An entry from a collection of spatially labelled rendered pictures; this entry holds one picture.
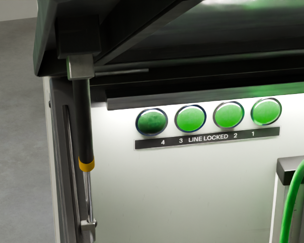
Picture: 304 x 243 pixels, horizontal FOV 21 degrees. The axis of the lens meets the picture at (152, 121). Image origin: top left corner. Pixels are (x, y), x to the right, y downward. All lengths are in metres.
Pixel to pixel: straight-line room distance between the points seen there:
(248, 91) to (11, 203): 2.31
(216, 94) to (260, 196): 0.24
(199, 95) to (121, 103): 0.11
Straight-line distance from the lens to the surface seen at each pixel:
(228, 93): 1.21
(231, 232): 1.40
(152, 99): 1.19
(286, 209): 1.28
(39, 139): 3.83
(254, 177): 1.34
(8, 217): 3.36
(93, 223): 1.14
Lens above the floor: 2.01
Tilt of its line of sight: 31 degrees down
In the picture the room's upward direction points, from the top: straight up
